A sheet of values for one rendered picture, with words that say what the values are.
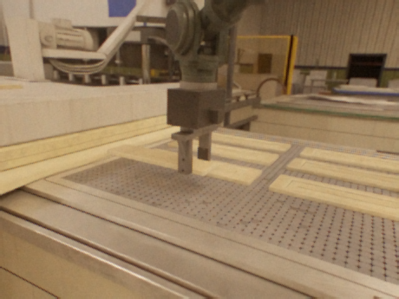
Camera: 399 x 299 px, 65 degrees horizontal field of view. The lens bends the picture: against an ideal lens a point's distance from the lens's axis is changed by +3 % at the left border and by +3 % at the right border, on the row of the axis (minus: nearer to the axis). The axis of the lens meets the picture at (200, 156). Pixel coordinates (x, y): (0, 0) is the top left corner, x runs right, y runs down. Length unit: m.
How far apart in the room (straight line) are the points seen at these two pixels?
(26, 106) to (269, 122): 3.94
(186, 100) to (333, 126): 3.82
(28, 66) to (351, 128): 3.89
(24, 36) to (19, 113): 1.09
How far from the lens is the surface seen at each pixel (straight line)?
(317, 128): 4.79
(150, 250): 0.96
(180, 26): 1.08
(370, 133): 4.75
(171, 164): 1.23
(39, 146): 1.56
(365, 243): 1.11
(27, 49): 2.50
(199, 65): 1.10
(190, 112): 1.08
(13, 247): 1.45
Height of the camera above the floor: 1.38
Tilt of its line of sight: 17 degrees down
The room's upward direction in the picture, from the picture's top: 3 degrees clockwise
